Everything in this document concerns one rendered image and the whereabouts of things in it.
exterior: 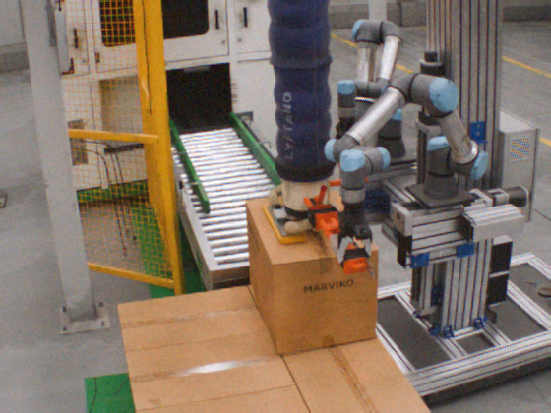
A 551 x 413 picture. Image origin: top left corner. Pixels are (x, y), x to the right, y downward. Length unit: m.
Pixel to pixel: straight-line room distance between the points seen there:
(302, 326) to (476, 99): 1.20
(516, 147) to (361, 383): 1.27
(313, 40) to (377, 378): 1.25
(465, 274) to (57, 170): 2.11
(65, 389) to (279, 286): 1.48
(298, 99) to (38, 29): 1.53
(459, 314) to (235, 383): 1.28
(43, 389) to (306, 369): 1.53
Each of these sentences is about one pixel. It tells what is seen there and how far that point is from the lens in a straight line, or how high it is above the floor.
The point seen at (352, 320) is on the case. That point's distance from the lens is 2.91.
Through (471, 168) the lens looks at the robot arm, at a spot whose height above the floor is 1.20.
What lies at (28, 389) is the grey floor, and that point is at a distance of 3.85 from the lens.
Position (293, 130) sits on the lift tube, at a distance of 2.78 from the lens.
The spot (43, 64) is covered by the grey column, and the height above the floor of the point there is 1.51.
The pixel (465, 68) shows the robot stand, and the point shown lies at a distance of 3.12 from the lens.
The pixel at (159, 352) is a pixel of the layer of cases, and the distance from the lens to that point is 2.98.
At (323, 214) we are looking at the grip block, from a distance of 2.69.
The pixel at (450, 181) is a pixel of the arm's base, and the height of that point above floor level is 1.10.
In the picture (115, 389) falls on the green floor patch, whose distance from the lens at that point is 3.73.
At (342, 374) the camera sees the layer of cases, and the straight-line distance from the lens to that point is 2.80.
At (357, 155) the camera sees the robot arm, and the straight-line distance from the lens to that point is 2.30.
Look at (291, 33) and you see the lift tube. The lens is 2.67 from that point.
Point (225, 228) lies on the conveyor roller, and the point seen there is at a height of 0.53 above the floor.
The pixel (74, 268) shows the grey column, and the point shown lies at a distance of 4.13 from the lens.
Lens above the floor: 2.21
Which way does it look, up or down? 24 degrees down
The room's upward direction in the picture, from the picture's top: 3 degrees counter-clockwise
